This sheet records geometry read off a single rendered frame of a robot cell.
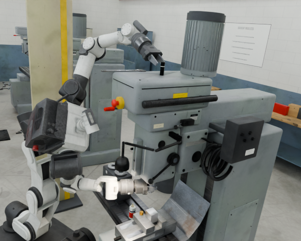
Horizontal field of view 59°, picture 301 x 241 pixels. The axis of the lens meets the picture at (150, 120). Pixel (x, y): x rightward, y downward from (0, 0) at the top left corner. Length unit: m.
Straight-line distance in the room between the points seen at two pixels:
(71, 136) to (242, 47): 5.37
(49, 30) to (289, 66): 4.35
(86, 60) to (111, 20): 9.57
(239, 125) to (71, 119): 0.85
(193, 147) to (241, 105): 0.42
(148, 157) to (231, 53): 5.37
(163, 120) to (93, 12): 9.70
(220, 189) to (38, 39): 2.13
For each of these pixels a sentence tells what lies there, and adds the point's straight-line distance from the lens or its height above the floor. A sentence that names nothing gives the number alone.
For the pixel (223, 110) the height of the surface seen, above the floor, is 1.70.
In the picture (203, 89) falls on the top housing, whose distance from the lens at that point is 1.42.
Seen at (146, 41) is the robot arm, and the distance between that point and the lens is 1.45.
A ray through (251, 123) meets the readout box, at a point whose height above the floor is 1.72.
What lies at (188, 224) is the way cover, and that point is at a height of 0.93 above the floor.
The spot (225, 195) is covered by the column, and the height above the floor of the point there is 1.19.
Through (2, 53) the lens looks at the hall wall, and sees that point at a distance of 10.21.
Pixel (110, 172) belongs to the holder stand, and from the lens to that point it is 1.96.
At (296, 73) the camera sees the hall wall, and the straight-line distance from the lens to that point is 5.70.
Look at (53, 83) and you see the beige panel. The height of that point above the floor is 1.48.
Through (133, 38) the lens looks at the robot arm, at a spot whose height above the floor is 2.05.
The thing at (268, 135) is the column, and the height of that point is 1.54.
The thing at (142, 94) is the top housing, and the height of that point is 1.83.
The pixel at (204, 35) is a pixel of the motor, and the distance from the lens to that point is 1.43.
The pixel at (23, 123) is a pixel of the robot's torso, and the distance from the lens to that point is 1.78.
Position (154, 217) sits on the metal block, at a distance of 1.68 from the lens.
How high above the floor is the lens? 2.11
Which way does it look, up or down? 19 degrees down
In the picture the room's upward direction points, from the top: 5 degrees clockwise
